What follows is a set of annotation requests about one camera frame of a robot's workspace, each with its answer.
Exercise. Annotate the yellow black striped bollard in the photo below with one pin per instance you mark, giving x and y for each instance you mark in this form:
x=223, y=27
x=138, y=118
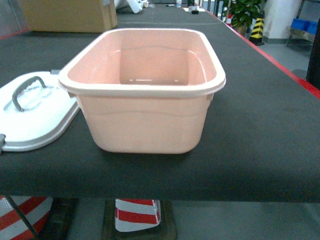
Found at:
x=256, y=36

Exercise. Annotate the red white cone left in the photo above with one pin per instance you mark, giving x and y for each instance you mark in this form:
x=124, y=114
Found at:
x=32, y=212

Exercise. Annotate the red white traffic cone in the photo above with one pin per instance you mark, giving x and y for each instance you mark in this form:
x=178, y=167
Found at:
x=138, y=219

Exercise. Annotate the potted green plant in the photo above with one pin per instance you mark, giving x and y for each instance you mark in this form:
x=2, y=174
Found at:
x=242, y=13

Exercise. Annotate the pink plastic storage box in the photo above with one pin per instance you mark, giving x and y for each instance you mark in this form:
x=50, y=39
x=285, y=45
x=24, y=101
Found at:
x=145, y=90

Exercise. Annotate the cardboard box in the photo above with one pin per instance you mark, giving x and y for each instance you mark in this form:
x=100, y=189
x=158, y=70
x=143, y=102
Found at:
x=74, y=16

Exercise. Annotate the white lid with grey handle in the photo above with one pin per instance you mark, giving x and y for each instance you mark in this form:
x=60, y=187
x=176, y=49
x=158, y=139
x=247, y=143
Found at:
x=34, y=111

